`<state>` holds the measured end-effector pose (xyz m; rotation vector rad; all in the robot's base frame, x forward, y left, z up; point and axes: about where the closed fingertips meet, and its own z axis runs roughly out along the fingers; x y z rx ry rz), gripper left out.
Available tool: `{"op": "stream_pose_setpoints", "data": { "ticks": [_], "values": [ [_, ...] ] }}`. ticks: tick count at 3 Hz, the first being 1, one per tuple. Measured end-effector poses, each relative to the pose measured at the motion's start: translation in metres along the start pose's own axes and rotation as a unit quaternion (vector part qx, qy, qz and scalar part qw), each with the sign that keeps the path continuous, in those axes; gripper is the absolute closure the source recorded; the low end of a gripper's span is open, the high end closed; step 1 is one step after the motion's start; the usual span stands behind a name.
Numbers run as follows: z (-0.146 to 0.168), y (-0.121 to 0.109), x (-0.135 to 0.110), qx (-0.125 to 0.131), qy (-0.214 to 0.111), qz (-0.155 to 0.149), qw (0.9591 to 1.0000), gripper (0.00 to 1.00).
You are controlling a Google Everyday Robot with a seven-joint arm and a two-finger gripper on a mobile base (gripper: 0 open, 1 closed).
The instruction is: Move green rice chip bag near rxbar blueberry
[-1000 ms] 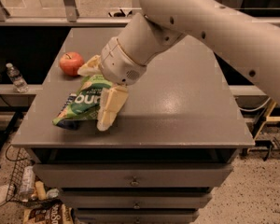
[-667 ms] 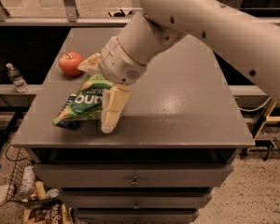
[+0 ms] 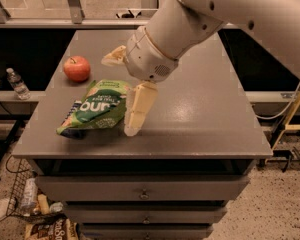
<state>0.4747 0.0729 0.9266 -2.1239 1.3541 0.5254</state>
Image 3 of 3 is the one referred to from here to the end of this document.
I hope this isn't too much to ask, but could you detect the grey drawer cabinet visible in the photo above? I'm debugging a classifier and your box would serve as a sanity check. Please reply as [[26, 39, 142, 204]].
[[12, 28, 274, 240]]

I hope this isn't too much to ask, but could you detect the top drawer front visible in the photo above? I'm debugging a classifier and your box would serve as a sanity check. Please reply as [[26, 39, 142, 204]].
[[36, 175, 249, 202]]

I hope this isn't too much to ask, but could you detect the blue rxbar blueberry bar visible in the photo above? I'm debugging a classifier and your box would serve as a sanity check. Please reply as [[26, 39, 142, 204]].
[[56, 100, 84, 139]]

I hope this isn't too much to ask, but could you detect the bottom drawer front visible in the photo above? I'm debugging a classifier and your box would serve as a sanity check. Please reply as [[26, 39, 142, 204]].
[[80, 224, 213, 240]]

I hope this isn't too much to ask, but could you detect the brown snack bag on floor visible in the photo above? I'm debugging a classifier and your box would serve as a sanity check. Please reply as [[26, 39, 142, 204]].
[[24, 218, 79, 240]]

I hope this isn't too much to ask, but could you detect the metal railing frame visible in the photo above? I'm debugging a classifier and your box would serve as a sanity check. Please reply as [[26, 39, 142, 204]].
[[0, 0, 165, 29]]

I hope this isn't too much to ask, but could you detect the clear plastic water bottle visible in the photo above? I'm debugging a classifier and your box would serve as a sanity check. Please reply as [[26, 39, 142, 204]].
[[6, 68, 31, 100]]

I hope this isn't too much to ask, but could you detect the red apple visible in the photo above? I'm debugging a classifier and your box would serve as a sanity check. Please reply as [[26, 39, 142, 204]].
[[63, 56, 91, 82]]

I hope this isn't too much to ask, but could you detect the black wire basket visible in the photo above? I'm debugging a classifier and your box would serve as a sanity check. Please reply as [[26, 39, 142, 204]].
[[8, 159, 63, 224]]

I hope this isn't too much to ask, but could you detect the middle drawer front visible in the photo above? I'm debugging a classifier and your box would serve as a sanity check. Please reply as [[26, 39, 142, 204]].
[[64, 203, 227, 224]]

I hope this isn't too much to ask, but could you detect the yellow stand frame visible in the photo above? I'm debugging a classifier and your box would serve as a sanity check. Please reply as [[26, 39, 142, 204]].
[[258, 83, 300, 173]]

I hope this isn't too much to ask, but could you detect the drawer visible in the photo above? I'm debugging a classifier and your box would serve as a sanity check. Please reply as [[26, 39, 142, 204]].
[[80, 224, 213, 240], [64, 203, 227, 224], [36, 175, 249, 202]]

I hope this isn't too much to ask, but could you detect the plastic bottle in basket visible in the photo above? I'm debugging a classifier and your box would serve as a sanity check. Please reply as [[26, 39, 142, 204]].
[[20, 178, 38, 211]]

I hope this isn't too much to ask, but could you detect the green rice chip bag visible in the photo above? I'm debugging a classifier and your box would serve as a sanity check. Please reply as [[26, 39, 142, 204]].
[[70, 79, 131, 130]]

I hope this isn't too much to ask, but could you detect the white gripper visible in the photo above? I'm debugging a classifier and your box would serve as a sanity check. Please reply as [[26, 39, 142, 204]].
[[101, 26, 178, 137]]

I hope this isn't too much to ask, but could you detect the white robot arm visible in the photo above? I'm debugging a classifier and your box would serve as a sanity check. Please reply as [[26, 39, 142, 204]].
[[102, 0, 300, 136]]

